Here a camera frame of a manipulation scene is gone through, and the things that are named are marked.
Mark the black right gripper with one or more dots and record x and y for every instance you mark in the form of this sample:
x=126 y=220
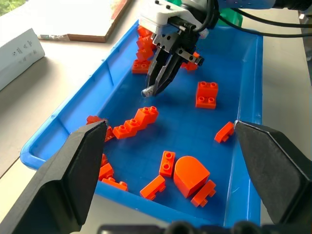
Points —
x=181 y=42

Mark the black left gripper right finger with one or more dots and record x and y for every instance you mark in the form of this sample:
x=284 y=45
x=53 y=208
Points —
x=275 y=168

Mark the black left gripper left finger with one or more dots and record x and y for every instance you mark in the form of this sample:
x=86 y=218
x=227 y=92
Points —
x=61 y=180

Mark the blue plastic bin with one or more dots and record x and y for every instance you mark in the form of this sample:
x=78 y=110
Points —
x=185 y=136

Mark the green plastic bin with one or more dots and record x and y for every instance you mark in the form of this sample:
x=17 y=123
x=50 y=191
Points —
x=231 y=18

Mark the orange stepped building brick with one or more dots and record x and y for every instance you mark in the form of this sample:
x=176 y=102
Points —
x=206 y=95
x=147 y=117

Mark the large orange rounded block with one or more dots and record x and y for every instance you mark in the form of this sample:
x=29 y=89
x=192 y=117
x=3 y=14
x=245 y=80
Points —
x=190 y=176

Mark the wooden board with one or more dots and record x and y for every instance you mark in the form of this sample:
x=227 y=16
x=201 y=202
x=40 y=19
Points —
x=85 y=17

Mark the dark grey upright panel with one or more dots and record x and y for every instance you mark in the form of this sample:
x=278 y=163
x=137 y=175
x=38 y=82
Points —
x=307 y=48

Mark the white cardboard box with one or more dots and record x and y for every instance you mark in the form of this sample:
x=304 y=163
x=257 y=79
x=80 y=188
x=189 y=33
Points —
x=17 y=56

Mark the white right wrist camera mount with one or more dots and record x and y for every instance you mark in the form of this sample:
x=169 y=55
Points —
x=158 y=15

